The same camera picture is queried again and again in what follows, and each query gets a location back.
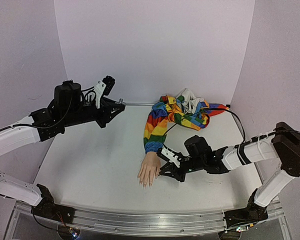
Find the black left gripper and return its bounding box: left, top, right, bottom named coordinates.
left=63, top=98, right=126, bottom=129

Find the nail polish bottle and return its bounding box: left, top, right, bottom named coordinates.
left=117, top=98, right=125, bottom=105

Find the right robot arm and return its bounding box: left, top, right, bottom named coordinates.
left=157, top=122, right=300, bottom=208

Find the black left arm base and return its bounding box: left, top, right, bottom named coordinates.
left=31, top=183, right=75, bottom=224

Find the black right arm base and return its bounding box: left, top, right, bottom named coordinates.
left=223, top=188, right=269, bottom=230

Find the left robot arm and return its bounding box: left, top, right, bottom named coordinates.
left=0, top=75, right=126, bottom=219

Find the mannequin hand with clear nails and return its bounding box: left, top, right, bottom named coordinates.
left=137, top=151, right=161, bottom=189

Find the rainbow striped jacket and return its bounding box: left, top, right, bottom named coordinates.
left=143, top=88, right=229, bottom=153

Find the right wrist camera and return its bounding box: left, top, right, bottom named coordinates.
left=157, top=146, right=185, bottom=168

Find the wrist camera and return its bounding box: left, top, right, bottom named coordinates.
left=157, top=146, right=185, bottom=168
left=93, top=75, right=115, bottom=109

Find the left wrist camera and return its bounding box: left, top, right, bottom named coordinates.
left=93, top=75, right=115, bottom=109

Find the aluminium front rail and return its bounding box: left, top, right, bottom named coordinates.
left=13, top=199, right=283, bottom=232

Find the black right camera cable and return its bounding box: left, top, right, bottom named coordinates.
left=162, top=106, right=300, bottom=151

